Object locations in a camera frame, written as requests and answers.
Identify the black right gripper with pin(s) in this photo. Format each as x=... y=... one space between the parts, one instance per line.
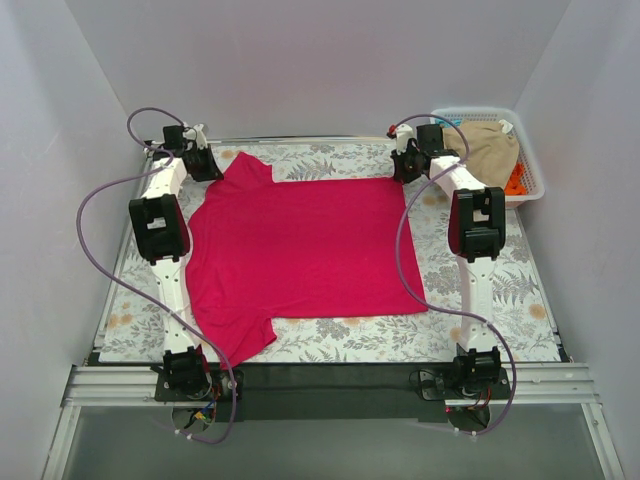
x=407 y=166

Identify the aluminium frame rail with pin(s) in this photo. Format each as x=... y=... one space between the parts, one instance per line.
x=537 y=383

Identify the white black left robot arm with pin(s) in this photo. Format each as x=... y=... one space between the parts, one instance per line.
x=163 y=240

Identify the pink t shirt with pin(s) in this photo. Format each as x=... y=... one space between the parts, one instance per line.
x=264 y=249

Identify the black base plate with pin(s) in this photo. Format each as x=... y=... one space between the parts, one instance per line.
x=332 y=391

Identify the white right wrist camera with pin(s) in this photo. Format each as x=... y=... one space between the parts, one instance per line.
x=403 y=135

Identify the beige t shirt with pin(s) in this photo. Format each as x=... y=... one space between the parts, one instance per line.
x=493 y=152

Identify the white plastic basket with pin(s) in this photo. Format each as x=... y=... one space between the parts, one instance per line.
x=532 y=178

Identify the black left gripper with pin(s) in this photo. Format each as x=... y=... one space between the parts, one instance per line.
x=203 y=166

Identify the orange t shirt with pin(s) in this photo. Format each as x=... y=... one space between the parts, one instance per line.
x=515 y=185

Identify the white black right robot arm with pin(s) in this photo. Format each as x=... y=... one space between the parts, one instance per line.
x=476 y=236

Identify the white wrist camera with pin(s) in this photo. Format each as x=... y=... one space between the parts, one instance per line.
x=403 y=135
x=195 y=137

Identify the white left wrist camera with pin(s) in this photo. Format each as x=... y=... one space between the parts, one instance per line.
x=195 y=137

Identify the blue t shirt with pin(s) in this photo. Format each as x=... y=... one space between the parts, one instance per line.
x=447 y=123

